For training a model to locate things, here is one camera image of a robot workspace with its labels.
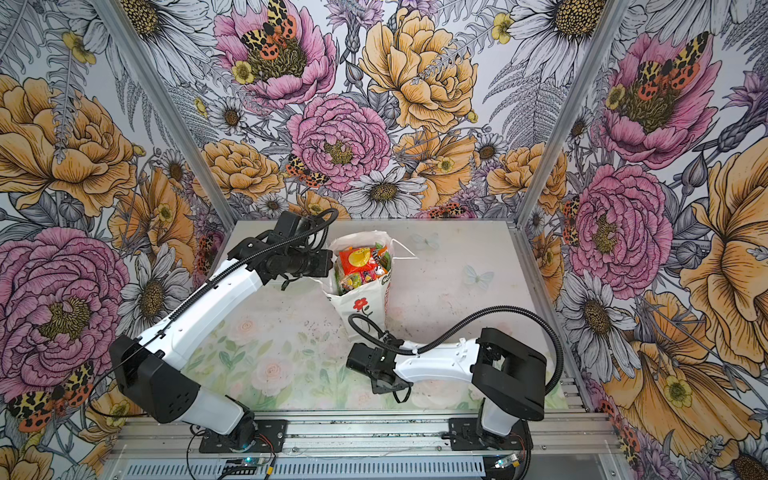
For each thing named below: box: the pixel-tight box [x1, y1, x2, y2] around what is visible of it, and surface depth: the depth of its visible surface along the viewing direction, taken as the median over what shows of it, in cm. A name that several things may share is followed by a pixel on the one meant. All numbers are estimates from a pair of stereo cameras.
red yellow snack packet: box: [339, 247, 379, 275], surface depth 81 cm
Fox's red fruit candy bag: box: [340, 268, 388, 294], surface depth 82 cm
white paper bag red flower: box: [323, 231, 418, 339], surface depth 78 cm
